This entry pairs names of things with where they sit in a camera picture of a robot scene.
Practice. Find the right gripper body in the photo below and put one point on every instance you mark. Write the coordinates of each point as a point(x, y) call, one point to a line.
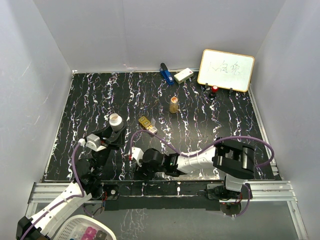
point(147, 171)

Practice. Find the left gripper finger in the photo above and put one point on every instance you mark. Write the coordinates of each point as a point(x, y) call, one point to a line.
point(102, 134)
point(115, 139)

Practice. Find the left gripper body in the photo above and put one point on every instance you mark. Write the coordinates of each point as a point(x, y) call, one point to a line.
point(102, 156)

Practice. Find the white cap pill bottle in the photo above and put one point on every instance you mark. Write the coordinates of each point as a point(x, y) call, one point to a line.
point(116, 122)

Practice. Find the yellow clear weekly pill organizer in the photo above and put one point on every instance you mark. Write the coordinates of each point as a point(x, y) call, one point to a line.
point(147, 125)

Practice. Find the clear jar of yellow capsules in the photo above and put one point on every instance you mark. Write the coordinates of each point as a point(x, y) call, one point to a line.
point(174, 105)

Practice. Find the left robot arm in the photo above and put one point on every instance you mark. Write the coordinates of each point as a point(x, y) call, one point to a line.
point(86, 185)

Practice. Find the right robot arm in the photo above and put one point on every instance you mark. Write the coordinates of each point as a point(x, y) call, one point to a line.
point(234, 158)

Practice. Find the white plastic basket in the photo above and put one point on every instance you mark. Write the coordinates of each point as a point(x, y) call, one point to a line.
point(81, 227)

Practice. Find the blue black stapler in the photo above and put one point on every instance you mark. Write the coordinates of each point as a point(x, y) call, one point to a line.
point(166, 74)

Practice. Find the white green small box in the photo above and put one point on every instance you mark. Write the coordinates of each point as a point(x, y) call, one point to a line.
point(183, 75)

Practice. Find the red emergency stop button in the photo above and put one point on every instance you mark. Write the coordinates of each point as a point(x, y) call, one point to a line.
point(214, 90)

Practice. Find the small whiteboard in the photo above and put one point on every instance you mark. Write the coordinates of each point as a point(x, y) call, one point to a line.
point(226, 70)

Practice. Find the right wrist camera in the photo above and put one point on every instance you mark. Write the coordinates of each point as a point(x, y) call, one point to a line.
point(136, 155)

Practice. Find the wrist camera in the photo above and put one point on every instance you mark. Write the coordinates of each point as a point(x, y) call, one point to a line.
point(92, 142)
point(136, 155)

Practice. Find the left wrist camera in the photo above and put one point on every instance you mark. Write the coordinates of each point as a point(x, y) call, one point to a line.
point(92, 142)

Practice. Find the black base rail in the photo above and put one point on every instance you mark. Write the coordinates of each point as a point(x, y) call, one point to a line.
point(171, 194)

